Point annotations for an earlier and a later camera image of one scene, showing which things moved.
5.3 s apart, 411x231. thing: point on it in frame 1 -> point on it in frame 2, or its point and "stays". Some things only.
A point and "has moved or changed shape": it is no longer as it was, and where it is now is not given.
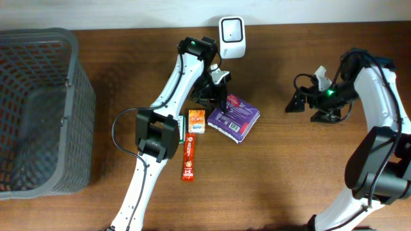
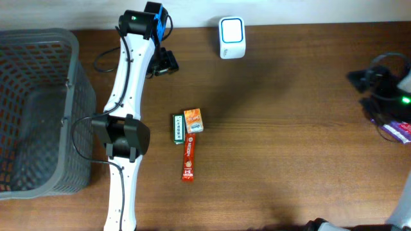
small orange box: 196,121 has moved or changed shape
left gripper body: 215,94 -> 166,64
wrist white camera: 323,83 -> 405,84
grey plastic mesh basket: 47,114 stays
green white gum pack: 182,124 stays
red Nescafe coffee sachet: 189,163 stays
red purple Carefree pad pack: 235,120 has moved or changed shape
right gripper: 309,102 -> 358,77
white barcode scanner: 232,37 stays
